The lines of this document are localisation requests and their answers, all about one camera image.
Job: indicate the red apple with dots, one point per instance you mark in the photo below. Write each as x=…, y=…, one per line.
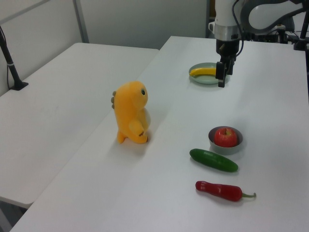
x=225, y=137

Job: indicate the green cucumber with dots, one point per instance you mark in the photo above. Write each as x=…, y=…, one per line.
x=213, y=160

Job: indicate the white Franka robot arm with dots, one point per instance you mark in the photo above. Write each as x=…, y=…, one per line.
x=225, y=12

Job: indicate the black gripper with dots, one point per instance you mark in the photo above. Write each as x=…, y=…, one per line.
x=227, y=48

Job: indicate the pale green round plate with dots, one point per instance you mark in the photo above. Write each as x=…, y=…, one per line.
x=205, y=80

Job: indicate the small grey metal bowl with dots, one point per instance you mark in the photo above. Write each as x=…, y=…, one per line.
x=225, y=151

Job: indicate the grey partition post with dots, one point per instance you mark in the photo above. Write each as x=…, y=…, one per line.
x=80, y=21

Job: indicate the black tripod stand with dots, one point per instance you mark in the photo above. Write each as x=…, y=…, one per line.
x=301, y=36

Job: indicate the red chili pepper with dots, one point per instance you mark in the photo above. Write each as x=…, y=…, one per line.
x=222, y=191

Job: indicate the yellow banana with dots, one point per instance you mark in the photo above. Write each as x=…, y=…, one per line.
x=202, y=71

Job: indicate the orange plush dinosaur toy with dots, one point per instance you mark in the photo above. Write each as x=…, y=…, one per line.
x=130, y=111

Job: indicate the dark background equipment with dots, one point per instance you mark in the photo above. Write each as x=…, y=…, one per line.
x=268, y=36

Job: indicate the black pole with base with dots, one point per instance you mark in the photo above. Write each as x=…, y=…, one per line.
x=10, y=65

